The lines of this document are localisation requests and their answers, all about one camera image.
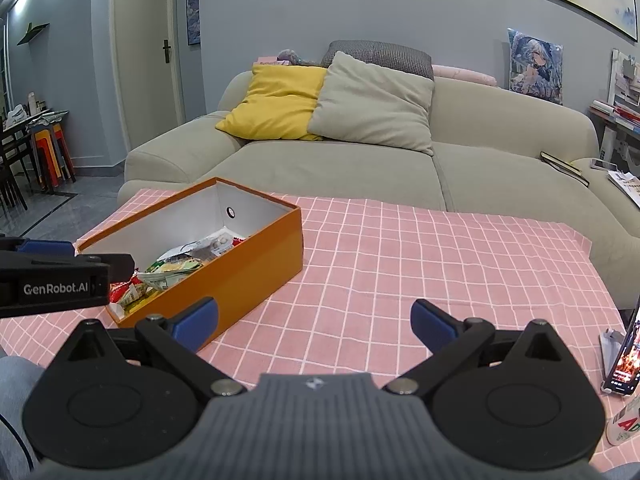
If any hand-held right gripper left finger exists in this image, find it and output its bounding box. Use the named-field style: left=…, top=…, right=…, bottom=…
left=54, top=296, right=247, bottom=396

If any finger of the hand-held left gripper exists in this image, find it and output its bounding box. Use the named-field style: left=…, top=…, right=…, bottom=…
left=0, top=237, right=77, bottom=258
left=0, top=252, right=135, bottom=281

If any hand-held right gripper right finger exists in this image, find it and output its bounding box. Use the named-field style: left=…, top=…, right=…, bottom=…
left=384, top=298, right=584, bottom=395

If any red stick snack packet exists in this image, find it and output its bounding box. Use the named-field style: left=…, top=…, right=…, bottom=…
left=109, top=280, right=151, bottom=313

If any clear yellow chips bag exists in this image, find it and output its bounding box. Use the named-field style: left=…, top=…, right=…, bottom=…
left=137, top=255, right=203, bottom=291

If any white grey snack packet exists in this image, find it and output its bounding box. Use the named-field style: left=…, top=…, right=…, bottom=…
left=157, top=240, right=216, bottom=263

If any orange cardboard box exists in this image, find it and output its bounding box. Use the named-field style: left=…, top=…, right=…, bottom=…
left=75, top=176, right=304, bottom=353

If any pink checked tablecloth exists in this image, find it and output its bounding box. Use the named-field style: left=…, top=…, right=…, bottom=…
left=0, top=187, right=628, bottom=461

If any black dining chair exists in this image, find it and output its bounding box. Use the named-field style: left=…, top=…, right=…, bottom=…
left=0, top=132, right=30, bottom=213

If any stack of coloured stools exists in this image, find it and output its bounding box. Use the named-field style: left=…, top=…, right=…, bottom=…
left=30, top=122, right=77, bottom=193

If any person's left leg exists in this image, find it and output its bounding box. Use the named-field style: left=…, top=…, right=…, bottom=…
left=0, top=355, right=48, bottom=480

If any person's leg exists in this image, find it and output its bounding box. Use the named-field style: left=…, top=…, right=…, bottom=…
left=592, top=460, right=640, bottom=480
left=0, top=355, right=48, bottom=480

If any black dining table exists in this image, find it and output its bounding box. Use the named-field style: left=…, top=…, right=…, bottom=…
left=0, top=110, right=68, bottom=181

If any white bag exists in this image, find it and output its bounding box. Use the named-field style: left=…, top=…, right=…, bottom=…
left=2, top=104, right=28, bottom=128

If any beige sofa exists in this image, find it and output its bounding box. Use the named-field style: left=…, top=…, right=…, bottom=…
left=117, top=67, right=640, bottom=311

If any white phone stand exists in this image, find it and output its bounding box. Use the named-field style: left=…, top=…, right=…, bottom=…
left=599, top=328, right=626, bottom=386

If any white door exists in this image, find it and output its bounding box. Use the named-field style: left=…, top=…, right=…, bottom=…
left=111, top=0, right=183, bottom=161

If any smartphone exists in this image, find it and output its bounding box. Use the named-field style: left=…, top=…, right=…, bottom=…
left=602, top=305, right=640, bottom=396

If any dark book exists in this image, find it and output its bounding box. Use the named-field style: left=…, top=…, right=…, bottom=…
left=540, top=151, right=590, bottom=187

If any beige cushion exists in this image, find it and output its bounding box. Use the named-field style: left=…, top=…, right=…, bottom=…
left=306, top=51, right=436, bottom=156

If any yellow cushion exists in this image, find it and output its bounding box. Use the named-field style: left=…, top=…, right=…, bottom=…
left=215, top=63, right=328, bottom=142

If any magazine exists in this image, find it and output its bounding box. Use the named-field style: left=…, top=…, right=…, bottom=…
left=607, top=170, right=640, bottom=209

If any person's right leg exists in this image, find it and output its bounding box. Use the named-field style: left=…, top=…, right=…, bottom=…
left=592, top=460, right=640, bottom=480

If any pink blanket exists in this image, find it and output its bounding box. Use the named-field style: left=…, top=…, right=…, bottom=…
left=431, top=64, right=498, bottom=88

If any grey checked cushion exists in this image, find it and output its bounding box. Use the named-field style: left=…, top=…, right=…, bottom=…
left=320, top=40, right=435, bottom=81

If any grey plush toy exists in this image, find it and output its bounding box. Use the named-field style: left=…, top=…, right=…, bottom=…
left=277, top=49, right=321, bottom=67

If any printed figure pillow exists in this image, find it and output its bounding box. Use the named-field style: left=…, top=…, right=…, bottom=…
left=507, top=27, right=565, bottom=106

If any stack of books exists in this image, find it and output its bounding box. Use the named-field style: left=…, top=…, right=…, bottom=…
left=589, top=49, right=640, bottom=136

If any green wall shelf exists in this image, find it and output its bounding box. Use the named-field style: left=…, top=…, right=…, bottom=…
left=16, top=22, right=51, bottom=47

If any wall poster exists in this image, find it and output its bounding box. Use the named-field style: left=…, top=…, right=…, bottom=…
left=186, top=0, right=202, bottom=46

